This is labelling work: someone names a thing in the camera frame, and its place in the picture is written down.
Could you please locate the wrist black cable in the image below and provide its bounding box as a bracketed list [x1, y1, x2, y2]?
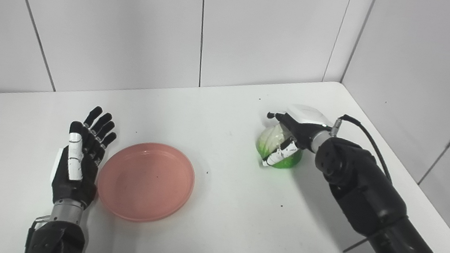
[313, 113, 409, 253]
[28, 212, 52, 239]

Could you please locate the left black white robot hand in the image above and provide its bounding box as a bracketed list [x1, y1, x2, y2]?
[46, 101, 121, 212]

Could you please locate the pink round plate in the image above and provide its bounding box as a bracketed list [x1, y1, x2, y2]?
[92, 135, 199, 230]

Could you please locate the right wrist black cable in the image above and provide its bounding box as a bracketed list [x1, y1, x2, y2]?
[313, 113, 409, 253]

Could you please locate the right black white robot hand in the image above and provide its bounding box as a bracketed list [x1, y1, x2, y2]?
[259, 100, 336, 176]

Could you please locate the green white toy cabbage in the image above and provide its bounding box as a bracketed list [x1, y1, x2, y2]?
[253, 121, 307, 173]

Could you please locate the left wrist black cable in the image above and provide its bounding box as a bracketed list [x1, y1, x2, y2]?
[28, 212, 52, 239]

